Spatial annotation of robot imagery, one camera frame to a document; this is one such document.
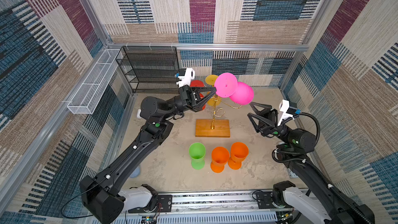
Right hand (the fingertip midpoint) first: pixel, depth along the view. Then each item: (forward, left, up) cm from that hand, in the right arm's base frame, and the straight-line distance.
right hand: (248, 111), depth 58 cm
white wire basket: (+15, +69, -6) cm, 71 cm away
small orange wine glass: (-5, +9, -30) cm, 32 cm away
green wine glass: (-2, +20, -32) cm, 38 cm away
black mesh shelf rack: (+56, +52, -23) cm, 80 cm away
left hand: (-3, +13, +13) cm, 19 cm away
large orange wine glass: (-4, -1, -29) cm, 29 cm away
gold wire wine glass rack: (+15, +9, -38) cm, 42 cm away
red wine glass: (+23, +19, -8) cm, 31 cm away
